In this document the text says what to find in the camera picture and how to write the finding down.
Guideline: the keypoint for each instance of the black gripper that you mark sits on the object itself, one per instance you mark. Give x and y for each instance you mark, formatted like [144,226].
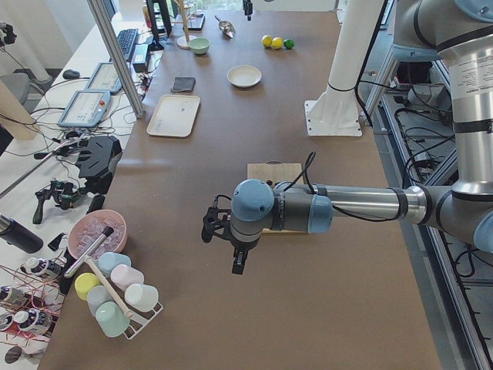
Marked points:
[239,247]

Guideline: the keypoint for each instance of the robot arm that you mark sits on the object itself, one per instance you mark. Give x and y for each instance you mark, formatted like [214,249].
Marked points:
[460,33]

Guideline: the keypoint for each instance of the cream rabbit tray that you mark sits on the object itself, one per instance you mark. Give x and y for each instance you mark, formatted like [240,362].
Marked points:
[174,116]

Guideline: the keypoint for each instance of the white cup rack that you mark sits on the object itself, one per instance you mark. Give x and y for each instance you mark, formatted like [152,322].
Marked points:
[138,322]

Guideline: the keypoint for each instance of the wooden cutting board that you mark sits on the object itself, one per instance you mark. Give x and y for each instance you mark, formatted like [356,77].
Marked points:
[273,172]

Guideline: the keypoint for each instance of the white cup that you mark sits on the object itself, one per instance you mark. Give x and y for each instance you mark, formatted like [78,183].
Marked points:
[142,297]

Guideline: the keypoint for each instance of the pink cup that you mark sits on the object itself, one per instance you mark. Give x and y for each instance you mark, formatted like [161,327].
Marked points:
[122,276]

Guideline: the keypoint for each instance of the light blue cup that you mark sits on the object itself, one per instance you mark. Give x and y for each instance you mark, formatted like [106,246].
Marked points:
[109,260]

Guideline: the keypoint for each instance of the metal muddler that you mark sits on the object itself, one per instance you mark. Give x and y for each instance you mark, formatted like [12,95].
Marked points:
[108,231]

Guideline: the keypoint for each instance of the mint green cup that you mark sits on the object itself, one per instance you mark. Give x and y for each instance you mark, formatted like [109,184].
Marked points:
[111,319]

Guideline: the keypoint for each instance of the grey cup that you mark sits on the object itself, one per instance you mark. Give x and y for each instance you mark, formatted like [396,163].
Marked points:
[97,296]

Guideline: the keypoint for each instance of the pink bowl with ice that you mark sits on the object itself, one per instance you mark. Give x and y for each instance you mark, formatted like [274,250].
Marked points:
[91,226]

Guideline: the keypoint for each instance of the yellow cup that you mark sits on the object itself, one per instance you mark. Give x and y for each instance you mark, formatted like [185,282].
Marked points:
[84,283]

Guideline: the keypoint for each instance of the white plate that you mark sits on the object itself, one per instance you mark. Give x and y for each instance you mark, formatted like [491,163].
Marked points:
[244,76]

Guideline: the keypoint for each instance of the grey folded cloth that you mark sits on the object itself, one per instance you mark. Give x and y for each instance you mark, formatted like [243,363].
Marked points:
[183,84]

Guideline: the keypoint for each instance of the teach pendant near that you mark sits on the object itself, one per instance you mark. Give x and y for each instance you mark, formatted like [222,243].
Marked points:
[85,109]

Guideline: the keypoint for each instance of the teach pendant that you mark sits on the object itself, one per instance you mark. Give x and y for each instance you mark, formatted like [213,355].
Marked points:
[85,109]
[105,77]

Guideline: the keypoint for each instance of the light green bowl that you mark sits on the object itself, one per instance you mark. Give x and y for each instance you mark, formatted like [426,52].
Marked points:
[199,45]

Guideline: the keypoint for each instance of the yellow lemon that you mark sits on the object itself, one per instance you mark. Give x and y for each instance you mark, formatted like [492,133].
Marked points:
[277,43]
[266,41]

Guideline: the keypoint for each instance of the green lime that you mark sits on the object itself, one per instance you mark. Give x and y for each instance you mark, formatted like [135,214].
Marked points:
[288,44]

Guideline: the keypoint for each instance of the wooden mug tree stand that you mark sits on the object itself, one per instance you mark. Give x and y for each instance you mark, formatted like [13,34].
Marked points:
[184,40]

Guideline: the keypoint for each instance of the teach pendant far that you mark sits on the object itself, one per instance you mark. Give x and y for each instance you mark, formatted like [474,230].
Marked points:
[105,77]

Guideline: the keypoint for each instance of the black thermos bottle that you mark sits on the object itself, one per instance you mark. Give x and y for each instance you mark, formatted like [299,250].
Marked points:
[19,236]

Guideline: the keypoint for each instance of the metal scoop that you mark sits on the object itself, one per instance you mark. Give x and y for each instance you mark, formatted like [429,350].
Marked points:
[226,27]

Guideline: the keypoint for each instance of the black keyboard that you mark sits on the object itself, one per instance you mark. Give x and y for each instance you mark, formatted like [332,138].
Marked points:
[127,39]

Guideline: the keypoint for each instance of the white camera pole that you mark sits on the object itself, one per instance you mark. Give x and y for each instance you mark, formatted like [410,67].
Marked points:
[335,112]

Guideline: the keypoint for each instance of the aluminium frame post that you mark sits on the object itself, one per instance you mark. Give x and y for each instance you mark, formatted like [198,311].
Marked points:
[106,30]

